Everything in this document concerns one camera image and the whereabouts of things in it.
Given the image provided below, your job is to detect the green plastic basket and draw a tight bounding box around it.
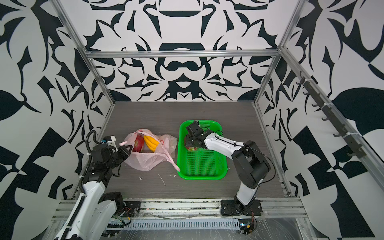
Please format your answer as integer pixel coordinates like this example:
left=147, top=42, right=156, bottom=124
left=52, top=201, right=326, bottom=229
left=177, top=120, right=228, bottom=180

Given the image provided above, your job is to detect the pink plastic bag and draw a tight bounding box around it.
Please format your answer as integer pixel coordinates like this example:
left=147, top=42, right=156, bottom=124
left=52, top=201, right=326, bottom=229
left=120, top=129, right=180, bottom=172

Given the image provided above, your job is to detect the yellow banana bunch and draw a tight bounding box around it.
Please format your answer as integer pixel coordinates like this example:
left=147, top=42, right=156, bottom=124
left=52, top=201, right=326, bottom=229
left=143, top=135, right=159, bottom=153

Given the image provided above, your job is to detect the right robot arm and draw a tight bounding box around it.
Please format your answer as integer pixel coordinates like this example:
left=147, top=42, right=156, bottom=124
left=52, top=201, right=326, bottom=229
left=185, top=121, right=271, bottom=215

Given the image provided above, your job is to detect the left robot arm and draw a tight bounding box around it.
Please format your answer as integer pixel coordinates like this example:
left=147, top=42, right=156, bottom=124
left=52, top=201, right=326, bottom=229
left=55, top=143, right=133, bottom=240

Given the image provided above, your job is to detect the small circuit board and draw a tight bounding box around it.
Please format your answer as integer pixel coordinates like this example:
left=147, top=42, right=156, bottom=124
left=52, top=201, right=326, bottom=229
left=239, top=218, right=258, bottom=235

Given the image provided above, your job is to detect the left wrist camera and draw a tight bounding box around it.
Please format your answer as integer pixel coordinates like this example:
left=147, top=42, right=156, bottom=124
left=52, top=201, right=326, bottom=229
left=101, top=136, right=118, bottom=151

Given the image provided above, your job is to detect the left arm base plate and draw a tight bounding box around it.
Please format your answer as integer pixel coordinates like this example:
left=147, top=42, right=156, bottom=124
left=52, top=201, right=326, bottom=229
left=116, top=201, right=142, bottom=218

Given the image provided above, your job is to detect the aluminium front rail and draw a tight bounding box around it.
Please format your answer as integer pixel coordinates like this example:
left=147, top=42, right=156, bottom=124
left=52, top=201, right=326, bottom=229
left=50, top=197, right=308, bottom=221

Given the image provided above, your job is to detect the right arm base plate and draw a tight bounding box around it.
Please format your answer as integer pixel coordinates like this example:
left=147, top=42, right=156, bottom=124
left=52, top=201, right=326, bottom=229
left=220, top=200, right=263, bottom=217

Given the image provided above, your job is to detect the white slotted cable duct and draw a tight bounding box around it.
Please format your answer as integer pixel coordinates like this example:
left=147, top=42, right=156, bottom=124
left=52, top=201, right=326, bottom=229
left=107, top=219, right=240, bottom=231

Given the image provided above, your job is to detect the black wall hook rail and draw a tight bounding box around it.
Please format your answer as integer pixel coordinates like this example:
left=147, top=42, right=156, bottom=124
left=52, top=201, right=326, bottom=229
left=297, top=73, right=367, bottom=159

